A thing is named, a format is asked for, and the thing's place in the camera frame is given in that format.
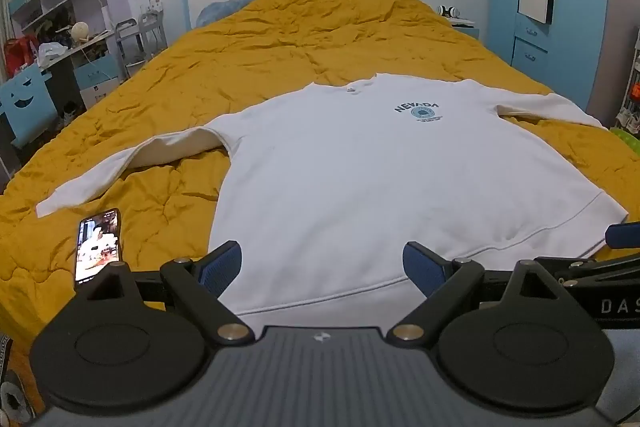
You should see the yellow quilted blanket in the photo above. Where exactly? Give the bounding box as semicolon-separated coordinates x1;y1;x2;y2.
0;0;640;358

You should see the red bag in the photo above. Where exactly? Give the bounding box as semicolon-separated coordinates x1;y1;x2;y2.
4;37;40;78

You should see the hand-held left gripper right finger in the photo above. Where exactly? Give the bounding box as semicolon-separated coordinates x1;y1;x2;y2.
386;241;568;345

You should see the grey stool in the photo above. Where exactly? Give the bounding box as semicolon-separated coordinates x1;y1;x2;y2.
115;12;169;78

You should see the blue chair with face cutout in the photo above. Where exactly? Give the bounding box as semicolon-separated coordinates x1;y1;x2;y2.
0;67;59;148

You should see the smartphone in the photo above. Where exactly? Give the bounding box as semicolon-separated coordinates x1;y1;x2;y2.
74;208;123;292

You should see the white sweatshirt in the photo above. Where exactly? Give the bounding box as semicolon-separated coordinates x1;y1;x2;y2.
36;73;630;315

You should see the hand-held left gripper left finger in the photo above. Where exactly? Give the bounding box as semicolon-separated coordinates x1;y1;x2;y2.
75;241;253;345

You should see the blue nightstand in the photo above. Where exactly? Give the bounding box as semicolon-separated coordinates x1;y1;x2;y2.
444;17;484;40

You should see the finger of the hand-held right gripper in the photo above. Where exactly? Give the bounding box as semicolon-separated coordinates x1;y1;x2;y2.
534;252;640;286
605;221;640;251

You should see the blue pillow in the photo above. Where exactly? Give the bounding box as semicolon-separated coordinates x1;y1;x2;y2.
195;0;263;28

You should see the blue and white wardrobe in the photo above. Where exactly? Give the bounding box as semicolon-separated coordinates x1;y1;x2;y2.
487;0;640;120

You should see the white plastic bag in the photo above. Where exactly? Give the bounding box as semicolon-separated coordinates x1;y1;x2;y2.
37;42;69;68

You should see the green plastic item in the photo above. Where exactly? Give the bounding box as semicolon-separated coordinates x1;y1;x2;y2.
611;127;640;154

